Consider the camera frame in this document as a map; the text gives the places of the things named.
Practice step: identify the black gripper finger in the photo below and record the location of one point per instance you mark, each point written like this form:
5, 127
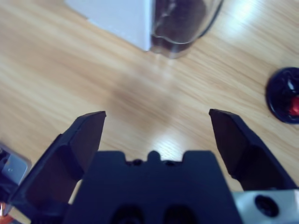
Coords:
51, 168
245, 158

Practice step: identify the red coffee capsule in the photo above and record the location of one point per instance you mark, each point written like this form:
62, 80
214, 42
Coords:
294, 106

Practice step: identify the white capsule coffee machine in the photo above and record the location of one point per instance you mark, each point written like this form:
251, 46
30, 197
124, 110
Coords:
116, 18

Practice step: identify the black capsule holder with rods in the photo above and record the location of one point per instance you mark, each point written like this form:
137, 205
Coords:
275, 93

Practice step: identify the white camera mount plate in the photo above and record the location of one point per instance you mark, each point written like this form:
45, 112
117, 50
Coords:
14, 165

